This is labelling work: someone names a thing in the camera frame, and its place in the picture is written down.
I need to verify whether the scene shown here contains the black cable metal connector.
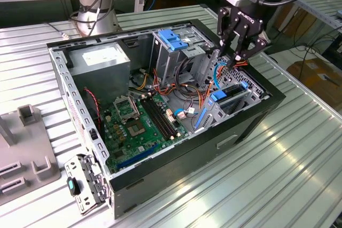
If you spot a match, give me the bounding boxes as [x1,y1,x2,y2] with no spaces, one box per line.
[44,21,69,39]

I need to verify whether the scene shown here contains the black open PC case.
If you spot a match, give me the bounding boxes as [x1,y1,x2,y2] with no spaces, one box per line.
[45,18,286,220]

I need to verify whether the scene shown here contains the blue expansion slot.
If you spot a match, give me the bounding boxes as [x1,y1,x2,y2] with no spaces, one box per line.
[116,144,159,170]

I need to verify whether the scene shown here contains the metal slot bracket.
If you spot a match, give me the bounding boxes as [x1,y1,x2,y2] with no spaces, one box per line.
[64,153,112,217]

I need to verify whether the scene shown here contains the metal optical drive cage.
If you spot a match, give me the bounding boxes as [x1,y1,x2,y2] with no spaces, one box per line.
[149,23,216,86]

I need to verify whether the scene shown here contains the metal socket cover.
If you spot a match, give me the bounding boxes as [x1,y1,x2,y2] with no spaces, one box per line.
[112,96,141,124]

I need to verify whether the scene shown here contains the black RAM slot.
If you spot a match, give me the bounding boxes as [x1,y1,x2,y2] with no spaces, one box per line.
[148,96,180,135]
[143,99,175,139]
[140,100,173,141]
[145,98,177,137]

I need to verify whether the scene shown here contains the CPU socket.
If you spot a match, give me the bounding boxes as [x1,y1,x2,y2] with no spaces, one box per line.
[126,120,147,138]

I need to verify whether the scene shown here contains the wire locking lever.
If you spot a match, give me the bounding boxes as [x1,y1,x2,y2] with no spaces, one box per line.
[128,92,141,119]

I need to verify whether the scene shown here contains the blue data wire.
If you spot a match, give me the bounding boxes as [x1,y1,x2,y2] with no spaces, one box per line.
[213,61,230,90]

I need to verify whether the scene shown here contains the black case fan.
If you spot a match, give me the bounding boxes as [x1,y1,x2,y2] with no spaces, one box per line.
[81,86,104,136]

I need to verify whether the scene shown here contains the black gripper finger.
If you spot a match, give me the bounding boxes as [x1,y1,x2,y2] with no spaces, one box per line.
[231,29,272,69]
[216,6,238,56]

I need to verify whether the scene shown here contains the cardboard box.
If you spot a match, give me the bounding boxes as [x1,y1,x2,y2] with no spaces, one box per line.
[286,57,342,100]

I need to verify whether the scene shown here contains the metal disk bay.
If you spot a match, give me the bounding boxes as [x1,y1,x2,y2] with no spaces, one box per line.
[192,81,264,135]

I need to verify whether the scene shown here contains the grey power supply unit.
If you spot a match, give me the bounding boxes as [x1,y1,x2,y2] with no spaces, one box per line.
[67,41,131,108]

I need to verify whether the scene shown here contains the black latch teal button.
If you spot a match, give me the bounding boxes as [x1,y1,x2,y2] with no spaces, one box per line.
[66,176,82,197]

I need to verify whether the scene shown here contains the tall white board connector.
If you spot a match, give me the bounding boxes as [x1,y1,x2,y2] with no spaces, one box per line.
[165,109,176,124]

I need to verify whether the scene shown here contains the hard disk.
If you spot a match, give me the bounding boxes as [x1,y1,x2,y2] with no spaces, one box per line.
[194,80,250,130]

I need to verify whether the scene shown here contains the yellow orange wires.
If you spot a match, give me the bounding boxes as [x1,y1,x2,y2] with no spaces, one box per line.
[136,73,149,90]

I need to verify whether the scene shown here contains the power wire with black plug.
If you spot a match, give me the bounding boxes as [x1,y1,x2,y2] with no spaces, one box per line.
[228,58,250,70]

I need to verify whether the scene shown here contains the small blue labelled plug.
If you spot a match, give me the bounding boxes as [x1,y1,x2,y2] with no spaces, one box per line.
[172,107,197,118]

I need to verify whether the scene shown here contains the metal slat side table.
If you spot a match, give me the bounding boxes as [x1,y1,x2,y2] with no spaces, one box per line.
[267,0,342,50]

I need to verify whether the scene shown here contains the grey parts rack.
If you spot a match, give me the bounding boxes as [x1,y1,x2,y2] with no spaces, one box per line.
[0,105,62,199]

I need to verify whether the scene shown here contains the coloured wire bundle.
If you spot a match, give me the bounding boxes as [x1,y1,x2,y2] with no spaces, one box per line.
[153,68,214,111]

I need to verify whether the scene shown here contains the green motherboard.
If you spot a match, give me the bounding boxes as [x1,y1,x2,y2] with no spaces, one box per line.
[100,93,192,175]

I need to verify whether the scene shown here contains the blue plastic drive latch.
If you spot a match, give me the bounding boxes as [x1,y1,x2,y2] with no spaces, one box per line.
[157,29,189,52]

